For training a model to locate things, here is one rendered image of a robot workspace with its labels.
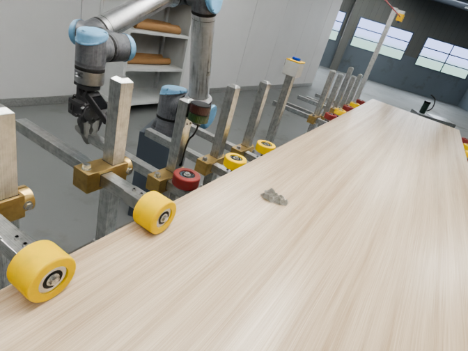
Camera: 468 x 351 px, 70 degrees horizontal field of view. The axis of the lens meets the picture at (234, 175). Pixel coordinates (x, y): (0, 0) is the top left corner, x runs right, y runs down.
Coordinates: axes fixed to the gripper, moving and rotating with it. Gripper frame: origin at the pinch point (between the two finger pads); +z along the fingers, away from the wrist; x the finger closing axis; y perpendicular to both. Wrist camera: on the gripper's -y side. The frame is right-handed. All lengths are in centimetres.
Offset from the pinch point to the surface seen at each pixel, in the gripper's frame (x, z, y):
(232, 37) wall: -416, -7, 199
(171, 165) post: -2.2, -6.6, -34.8
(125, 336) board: 47, -7, -69
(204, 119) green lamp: -3.0, -24.7, -42.1
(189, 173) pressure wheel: 0.1, -8.5, -43.1
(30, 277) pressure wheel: 53, -14, -55
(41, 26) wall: -122, 8, 222
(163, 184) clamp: 3.1, -2.5, -37.0
